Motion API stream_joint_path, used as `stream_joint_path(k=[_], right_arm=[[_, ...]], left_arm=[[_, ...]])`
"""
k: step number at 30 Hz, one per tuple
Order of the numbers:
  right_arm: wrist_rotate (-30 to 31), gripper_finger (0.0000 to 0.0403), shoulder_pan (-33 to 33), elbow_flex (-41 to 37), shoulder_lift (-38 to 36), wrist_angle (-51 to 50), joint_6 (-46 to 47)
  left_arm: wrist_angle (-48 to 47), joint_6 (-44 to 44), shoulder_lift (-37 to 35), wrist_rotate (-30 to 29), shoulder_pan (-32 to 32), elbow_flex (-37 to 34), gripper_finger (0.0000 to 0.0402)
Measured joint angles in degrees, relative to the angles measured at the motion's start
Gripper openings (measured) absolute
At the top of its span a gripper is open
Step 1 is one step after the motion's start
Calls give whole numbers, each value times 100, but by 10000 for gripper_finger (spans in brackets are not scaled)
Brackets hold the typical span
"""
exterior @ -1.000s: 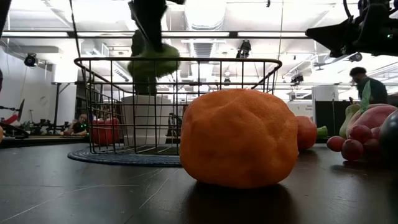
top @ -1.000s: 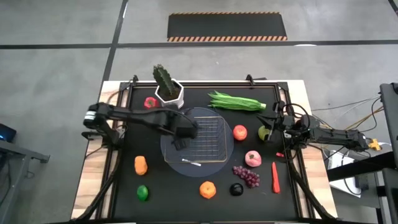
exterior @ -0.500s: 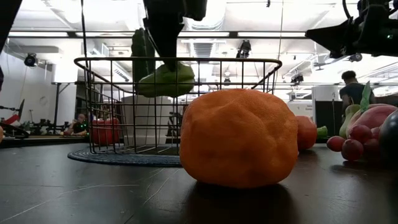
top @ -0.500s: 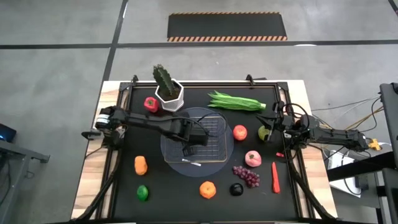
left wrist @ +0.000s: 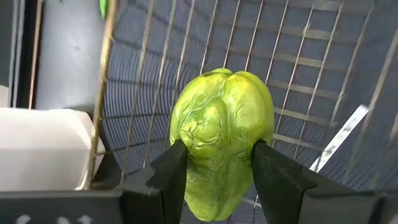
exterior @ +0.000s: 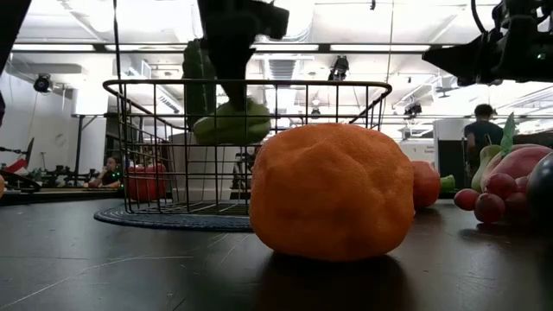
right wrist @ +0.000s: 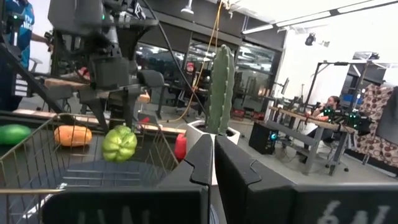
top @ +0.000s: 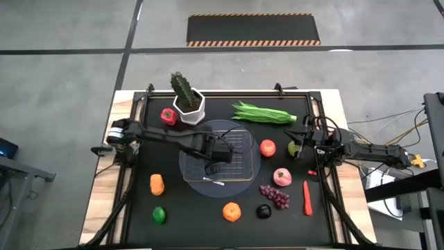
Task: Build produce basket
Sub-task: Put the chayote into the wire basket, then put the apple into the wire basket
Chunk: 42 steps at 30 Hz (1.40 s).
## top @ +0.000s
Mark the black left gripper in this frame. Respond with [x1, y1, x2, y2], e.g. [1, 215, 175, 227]
[200, 133, 234, 176]

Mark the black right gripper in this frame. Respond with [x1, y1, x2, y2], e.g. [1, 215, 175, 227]
[283, 116, 329, 160]

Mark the green pear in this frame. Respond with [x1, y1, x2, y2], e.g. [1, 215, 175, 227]
[287, 140, 302, 158]

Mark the red apple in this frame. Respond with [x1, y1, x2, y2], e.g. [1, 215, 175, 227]
[259, 139, 277, 158]

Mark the pink peach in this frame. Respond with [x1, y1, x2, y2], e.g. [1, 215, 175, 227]
[273, 167, 293, 188]

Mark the round orange mandarin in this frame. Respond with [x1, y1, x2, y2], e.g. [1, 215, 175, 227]
[222, 201, 242, 223]

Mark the purple grape bunch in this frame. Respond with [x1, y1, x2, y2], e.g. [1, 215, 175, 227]
[259, 184, 291, 210]

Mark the red chili pepper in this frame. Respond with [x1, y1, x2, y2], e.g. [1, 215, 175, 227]
[302, 180, 314, 217]

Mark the dark purple plum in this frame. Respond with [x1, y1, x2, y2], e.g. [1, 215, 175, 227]
[255, 203, 273, 219]

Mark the red bell pepper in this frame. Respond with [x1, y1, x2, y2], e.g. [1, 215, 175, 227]
[160, 108, 178, 126]

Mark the green lime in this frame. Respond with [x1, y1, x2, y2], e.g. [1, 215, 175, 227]
[152, 206, 167, 225]

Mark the white hexagonal plant pot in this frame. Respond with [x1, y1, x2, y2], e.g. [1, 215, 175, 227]
[172, 87, 206, 126]

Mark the green cactus plant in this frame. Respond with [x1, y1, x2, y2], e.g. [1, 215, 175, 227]
[169, 71, 197, 108]

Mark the white power box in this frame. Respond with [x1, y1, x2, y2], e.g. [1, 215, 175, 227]
[360, 167, 396, 190]

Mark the black side table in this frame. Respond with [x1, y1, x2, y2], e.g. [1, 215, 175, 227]
[364, 168, 444, 250]

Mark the black hazard-striped floor mat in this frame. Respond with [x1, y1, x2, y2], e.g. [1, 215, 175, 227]
[186, 12, 321, 47]

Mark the black equipment case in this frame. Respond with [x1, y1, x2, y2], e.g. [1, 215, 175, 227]
[422, 92, 444, 171]

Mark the grey metal stand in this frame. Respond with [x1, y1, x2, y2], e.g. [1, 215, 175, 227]
[0, 156, 56, 250]

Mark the black device with blue light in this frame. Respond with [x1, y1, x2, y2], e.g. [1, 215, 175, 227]
[0, 137, 19, 160]

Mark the black aluminium table frame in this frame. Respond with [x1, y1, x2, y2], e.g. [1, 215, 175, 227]
[78, 83, 377, 250]

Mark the grey cable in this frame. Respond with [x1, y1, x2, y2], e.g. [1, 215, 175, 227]
[346, 107, 426, 125]

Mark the yellow cable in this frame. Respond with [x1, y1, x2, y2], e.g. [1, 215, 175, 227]
[353, 117, 429, 147]

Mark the black floor cable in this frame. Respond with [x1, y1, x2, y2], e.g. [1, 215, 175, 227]
[398, 108, 427, 149]

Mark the yellow cable plug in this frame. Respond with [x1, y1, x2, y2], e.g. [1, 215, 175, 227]
[410, 154, 426, 169]

